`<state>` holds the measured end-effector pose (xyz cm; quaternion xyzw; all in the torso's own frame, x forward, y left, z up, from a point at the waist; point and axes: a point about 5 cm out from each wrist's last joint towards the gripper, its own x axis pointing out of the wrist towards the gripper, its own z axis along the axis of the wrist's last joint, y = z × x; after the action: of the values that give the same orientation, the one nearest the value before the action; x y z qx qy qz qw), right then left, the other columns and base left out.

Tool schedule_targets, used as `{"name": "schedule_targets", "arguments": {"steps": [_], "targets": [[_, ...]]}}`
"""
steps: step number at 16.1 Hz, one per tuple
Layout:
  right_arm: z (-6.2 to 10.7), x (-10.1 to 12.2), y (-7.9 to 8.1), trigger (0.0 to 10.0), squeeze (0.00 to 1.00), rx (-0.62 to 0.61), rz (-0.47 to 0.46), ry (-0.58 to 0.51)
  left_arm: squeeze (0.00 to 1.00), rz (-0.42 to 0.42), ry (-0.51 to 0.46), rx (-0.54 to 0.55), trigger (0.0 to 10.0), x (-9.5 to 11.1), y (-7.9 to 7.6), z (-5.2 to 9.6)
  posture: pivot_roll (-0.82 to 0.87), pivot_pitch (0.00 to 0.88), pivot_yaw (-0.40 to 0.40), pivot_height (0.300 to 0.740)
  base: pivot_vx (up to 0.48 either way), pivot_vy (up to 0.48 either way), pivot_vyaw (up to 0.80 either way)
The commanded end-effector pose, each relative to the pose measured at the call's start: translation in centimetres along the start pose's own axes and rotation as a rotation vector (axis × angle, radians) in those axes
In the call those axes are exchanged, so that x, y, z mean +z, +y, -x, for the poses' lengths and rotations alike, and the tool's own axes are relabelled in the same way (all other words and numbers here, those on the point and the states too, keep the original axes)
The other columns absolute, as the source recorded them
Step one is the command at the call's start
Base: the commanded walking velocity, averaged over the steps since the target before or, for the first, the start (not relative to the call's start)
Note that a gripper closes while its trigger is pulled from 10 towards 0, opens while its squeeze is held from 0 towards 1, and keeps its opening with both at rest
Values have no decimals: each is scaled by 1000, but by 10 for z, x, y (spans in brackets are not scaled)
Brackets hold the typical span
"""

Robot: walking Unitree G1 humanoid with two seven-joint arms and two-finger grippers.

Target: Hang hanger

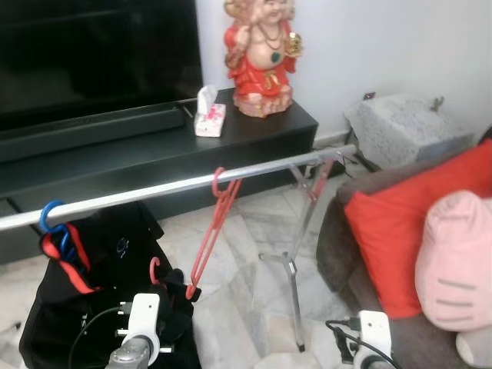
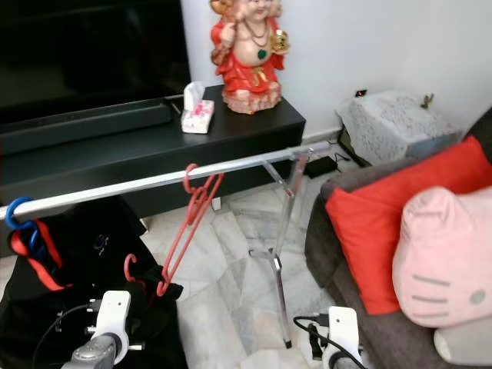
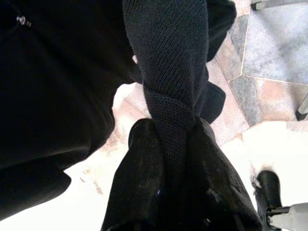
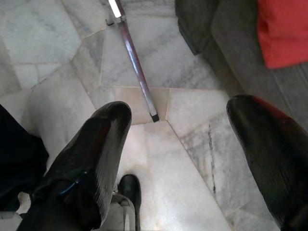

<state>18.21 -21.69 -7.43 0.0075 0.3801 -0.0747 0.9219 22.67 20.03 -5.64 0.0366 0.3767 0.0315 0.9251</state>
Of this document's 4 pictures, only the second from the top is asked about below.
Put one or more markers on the blue plastic hanger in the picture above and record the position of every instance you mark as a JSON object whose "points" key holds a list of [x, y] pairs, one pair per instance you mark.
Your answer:
{"points": [[9, 214]]}

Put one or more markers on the black shirt red collar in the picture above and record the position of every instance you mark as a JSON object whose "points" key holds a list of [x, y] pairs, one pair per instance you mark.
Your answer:
{"points": [[77, 254]]}

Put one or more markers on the black soundbar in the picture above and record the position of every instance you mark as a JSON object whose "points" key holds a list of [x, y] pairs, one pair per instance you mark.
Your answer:
{"points": [[84, 123]]}

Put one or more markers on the silver metal clothes rack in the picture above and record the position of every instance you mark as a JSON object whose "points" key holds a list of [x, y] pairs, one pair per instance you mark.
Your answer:
{"points": [[123, 187]]}

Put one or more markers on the black television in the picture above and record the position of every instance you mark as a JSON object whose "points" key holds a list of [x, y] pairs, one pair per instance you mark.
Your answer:
{"points": [[92, 54]]}

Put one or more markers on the white pink tissue box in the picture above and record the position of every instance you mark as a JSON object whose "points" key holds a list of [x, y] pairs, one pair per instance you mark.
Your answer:
{"points": [[197, 119]]}

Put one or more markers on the black TV console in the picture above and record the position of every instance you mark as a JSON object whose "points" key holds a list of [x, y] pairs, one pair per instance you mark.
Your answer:
{"points": [[246, 138]]}

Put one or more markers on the red laughing Buddha statue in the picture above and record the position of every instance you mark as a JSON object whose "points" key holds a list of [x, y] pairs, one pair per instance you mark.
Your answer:
{"points": [[250, 69]]}

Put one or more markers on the dark grey fabric sofa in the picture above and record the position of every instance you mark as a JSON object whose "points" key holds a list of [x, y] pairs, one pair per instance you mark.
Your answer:
{"points": [[330, 246]]}

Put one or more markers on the red cushion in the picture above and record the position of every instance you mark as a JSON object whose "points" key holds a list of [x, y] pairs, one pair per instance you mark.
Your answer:
{"points": [[377, 231]]}

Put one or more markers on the white lace covered stool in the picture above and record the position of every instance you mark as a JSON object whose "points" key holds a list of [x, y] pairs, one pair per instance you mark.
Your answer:
{"points": [[392, 123]]}

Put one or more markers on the small brass figurine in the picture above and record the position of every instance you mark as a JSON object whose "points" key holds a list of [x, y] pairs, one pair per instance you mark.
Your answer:
{"points": [[427, 101]]}

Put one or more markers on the pink Hello Kitty plush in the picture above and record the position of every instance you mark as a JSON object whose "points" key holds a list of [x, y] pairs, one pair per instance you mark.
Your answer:
{"points": [[438, 254]]}

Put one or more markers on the grey Totoro plush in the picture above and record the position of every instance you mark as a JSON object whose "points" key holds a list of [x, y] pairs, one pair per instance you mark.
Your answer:
{"points": [[469, 346]]}

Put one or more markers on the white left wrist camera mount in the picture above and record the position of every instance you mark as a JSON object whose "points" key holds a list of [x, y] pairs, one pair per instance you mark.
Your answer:
{"points": [[115, 311]]}

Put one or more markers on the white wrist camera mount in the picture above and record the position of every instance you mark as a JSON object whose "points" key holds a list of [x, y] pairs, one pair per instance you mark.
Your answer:
{"points": [[344, 327], [115, 311]]}

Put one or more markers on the small dark wall socket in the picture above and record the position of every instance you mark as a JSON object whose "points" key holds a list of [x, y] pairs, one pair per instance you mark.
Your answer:
{"points": [[360, 93]]}

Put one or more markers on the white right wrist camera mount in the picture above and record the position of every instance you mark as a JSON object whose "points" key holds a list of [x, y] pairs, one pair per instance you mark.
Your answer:
{"points": [[344, 327]]}

